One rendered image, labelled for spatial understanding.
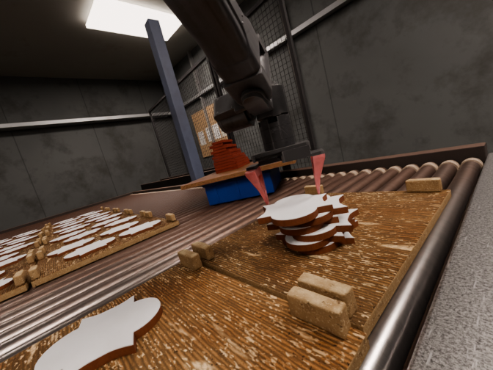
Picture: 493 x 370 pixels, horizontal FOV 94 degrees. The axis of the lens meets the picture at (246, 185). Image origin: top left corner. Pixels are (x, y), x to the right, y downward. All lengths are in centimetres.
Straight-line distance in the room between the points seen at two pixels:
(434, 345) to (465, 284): 10
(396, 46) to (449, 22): 44
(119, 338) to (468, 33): 330
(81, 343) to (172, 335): 11
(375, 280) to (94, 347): 32
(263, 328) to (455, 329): 17
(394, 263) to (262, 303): 17
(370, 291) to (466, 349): 8
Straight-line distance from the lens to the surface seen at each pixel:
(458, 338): 30
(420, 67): 328
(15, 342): 58
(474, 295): 34
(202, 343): 29
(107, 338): 36
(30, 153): 550
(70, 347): 39
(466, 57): 326
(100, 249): 88
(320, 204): 37
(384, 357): 27
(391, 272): 33
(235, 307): 31
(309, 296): 25
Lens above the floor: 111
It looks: 8 degrees down
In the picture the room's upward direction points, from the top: 15 degrees counter-clockwise
